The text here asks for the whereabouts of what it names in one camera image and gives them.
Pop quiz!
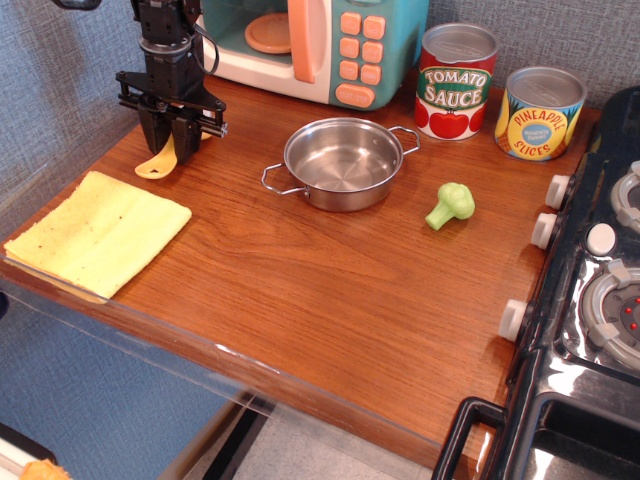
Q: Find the tomato sauce toy can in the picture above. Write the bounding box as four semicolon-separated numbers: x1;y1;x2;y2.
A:
414;23;499;140

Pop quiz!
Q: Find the black oven door handle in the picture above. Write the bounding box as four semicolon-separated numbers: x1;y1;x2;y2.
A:
432;396;507;480

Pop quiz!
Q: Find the green toy broccoli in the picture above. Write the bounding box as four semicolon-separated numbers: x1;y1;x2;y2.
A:
425;182;476;231

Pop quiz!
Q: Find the teal toy microwave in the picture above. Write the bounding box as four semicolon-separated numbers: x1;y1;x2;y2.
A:
198;1;429;111

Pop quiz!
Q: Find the clear acrylic table guard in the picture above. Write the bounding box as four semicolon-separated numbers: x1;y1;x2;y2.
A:
1;265;439;479

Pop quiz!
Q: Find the grey stove burner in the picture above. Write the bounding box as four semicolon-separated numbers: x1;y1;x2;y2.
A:
581;259;639;371
610;161;640;233

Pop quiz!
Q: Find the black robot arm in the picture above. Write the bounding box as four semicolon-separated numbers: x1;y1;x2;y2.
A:
116;1;228;163

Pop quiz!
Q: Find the white round stove button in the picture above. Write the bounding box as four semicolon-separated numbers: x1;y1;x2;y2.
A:
586;223;616;256

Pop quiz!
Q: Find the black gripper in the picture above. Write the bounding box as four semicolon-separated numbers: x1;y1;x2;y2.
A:
116;38;228;164

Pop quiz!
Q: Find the white stove knob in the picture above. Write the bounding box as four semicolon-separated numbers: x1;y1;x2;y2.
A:
498;299;528;342
530;213;557;250
545;175;571;210

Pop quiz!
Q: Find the orange microwave plate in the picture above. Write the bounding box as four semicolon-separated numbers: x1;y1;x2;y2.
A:
244;13;291;55

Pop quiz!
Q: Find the small steel pot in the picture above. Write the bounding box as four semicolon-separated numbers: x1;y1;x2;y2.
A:
261;117;421;213

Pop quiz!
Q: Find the pineapple slices toy can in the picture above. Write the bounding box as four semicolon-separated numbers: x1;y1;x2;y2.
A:
494;66;587;162

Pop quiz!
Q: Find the black toy stove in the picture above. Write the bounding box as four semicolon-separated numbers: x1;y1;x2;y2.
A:
433;87;639;479

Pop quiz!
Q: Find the yellow toy scrub brush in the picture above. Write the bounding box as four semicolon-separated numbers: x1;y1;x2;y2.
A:
134;130;213;181

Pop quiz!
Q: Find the yellow folded cloth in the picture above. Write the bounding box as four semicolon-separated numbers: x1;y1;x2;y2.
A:
4;171;192;303

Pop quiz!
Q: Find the orange fuzzy object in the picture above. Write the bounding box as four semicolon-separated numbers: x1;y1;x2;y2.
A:
19;459;71;480

